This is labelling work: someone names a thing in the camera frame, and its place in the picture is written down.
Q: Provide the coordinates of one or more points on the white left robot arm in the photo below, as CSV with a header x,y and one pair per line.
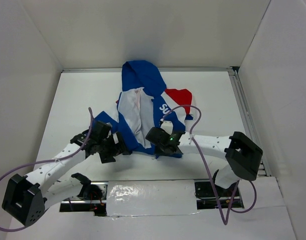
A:
x,y
28,197

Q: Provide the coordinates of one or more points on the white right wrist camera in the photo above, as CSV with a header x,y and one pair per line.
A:
x,y
167,126

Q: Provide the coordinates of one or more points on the blue white red jacket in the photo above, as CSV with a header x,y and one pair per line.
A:
x,y
143,101

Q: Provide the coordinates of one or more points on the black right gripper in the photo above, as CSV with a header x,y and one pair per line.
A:
x,y
159,152

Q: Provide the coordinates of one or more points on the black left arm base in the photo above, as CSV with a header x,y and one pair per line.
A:
x,y
93,200

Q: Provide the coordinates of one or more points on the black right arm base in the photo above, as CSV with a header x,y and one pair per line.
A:
x,y
205,197

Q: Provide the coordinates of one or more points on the white taped panel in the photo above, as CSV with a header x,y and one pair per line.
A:
x,y
151,198

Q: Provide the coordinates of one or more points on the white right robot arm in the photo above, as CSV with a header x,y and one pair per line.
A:
x,y
241,153

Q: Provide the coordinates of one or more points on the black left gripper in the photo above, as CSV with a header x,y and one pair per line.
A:
x,y
120,146

